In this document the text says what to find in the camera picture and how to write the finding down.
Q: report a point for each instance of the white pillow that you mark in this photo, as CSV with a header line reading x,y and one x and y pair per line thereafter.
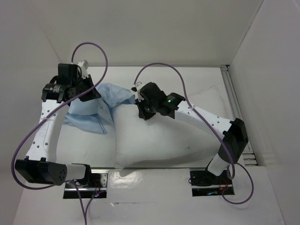
x,y
159,142

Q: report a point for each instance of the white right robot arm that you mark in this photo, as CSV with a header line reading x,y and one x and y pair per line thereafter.
x,y
232,133

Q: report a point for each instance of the light blue pillowcase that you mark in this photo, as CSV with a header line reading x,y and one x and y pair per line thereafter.
x,y
93,115

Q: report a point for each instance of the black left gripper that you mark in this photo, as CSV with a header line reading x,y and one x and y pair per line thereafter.
x,y
92,95

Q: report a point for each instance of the aluminium frame rail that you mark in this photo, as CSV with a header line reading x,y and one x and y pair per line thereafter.
x,y
248,153

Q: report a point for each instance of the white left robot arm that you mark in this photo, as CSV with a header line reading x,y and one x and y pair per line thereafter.
x,y
39,165

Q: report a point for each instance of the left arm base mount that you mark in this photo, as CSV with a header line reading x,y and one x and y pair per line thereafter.
x,y
96,187

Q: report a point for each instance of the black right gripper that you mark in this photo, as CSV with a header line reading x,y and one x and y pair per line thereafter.
x,y
142,108

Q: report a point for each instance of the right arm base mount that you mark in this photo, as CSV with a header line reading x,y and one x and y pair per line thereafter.
x,y
204,183

